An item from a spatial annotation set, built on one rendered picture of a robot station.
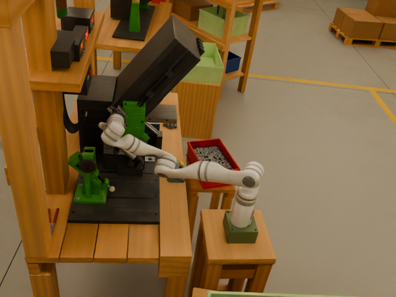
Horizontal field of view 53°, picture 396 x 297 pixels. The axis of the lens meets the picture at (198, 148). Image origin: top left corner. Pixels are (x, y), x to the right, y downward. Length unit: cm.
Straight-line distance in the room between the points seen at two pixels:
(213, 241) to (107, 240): 48
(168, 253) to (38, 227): 54
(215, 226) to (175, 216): 21
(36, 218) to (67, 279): 123
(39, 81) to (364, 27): 672
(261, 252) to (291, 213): 157
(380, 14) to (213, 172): 690
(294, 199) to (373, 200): 76
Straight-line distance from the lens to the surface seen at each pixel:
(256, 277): 201
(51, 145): 190
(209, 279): 197
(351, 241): 345
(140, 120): 206
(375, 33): 796
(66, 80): 163
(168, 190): 206
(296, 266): 309
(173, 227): 187
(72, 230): 190
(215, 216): 203
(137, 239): 185
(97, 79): 231
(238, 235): 189
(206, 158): 234
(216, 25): 467
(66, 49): 168
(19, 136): 142
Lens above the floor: 227
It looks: 35 degrees down
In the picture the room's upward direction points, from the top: 8 degrees clockwise
